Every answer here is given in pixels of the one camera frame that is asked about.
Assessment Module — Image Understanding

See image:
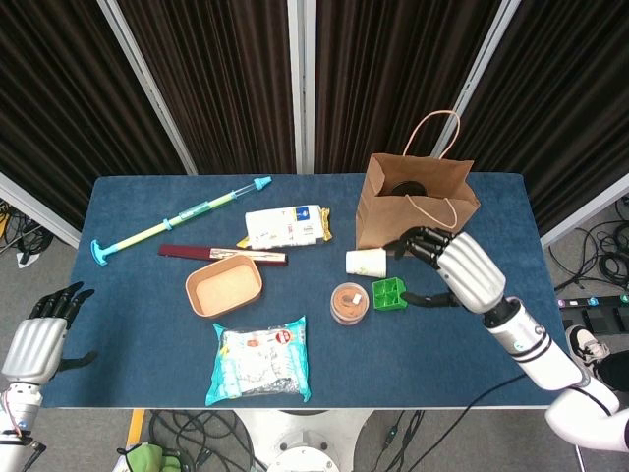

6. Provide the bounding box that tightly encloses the black trouser leg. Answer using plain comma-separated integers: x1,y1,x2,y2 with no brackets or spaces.
597,351,629,394

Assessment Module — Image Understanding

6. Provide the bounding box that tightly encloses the white straight partition post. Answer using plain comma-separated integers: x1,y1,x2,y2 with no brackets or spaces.
287,0,315,174

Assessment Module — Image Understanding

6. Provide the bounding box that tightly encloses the white snack package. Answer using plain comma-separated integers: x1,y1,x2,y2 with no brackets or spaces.
236,205,333,251

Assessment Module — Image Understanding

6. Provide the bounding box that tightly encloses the black cylindrical cup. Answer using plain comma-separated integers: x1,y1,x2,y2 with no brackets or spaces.
391,180,428,197

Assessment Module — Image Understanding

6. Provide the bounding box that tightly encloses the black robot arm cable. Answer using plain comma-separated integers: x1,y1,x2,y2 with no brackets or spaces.
454,373,531,434

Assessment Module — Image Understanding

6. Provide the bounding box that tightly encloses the brown paper bag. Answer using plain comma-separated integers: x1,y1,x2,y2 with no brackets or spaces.
355,110,482,251

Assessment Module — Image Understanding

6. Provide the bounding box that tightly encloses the white slanted partition post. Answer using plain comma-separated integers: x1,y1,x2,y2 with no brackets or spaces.
429,0,522,163
96,0,199,176

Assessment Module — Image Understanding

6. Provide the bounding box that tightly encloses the green cloth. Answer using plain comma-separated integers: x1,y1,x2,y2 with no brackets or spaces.
116,442,183,472

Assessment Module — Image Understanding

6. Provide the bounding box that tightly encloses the black cable with inline switch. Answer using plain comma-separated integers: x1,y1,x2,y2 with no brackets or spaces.
375,410,427,472

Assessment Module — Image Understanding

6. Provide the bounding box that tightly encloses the maroon chopstick case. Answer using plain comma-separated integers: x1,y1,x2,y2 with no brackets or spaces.
157,244,289,268

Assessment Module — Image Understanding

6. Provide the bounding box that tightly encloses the black floor cable tangle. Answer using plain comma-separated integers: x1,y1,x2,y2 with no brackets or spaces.
548,195,629,296
0,199,55,257
146,410,261,472

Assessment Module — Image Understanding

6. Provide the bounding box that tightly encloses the black floor device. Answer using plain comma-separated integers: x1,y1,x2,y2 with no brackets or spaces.
582,307,629,340

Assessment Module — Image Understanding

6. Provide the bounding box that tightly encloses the teal plastic food package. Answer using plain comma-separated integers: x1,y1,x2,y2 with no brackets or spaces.
204,315,313,407

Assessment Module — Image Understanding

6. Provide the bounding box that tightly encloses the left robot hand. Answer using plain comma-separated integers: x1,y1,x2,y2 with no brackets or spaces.
1,281,98,385

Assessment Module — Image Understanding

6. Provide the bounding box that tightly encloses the blue table mat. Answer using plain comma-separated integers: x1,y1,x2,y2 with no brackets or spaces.
37,172,581,409

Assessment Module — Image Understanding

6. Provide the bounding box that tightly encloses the clear rubber band jar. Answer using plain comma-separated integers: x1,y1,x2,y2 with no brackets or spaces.
329,281,371,325

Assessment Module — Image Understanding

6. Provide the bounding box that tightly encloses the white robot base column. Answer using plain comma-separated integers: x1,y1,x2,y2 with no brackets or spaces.
230,408,374,472

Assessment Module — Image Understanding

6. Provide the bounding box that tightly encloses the white paper cup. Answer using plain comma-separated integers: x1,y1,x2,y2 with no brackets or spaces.
345,248,388,280

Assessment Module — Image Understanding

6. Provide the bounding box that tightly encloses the green and blue pump stick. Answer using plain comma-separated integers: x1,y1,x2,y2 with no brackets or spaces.
89,175,273,266

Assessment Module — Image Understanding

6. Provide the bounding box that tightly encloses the green plastic grid box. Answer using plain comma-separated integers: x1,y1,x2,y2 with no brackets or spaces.
372,277,410,312

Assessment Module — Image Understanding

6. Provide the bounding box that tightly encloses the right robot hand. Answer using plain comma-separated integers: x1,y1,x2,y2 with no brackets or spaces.
382,225,507,315

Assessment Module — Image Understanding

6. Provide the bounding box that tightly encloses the white and black sneaker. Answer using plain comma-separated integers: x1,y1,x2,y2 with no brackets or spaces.
564,324,611,380

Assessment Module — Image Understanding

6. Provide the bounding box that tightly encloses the white partition rail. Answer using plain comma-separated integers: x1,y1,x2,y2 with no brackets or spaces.
540,172,629,250
0,170,83,250

